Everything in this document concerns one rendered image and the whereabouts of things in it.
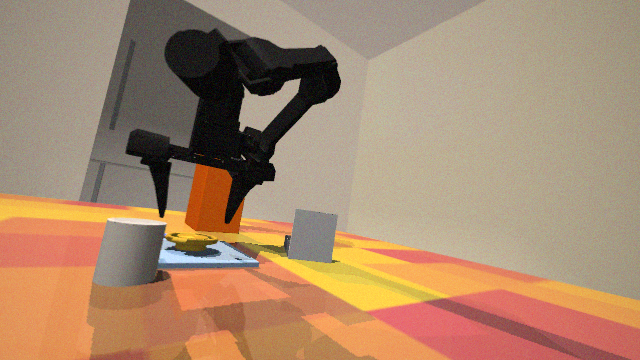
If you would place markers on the yellow round plate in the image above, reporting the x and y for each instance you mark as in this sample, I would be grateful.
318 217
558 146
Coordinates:
191 241

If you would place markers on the light blue flat mat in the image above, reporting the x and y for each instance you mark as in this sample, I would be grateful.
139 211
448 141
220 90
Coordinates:
219 255

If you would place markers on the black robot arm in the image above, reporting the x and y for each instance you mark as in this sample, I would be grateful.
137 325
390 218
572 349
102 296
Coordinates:
215 70

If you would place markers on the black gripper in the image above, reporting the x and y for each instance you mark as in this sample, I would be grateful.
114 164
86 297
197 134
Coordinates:
156 150

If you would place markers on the grey cylinder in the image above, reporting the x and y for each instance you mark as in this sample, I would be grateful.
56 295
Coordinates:
130 252

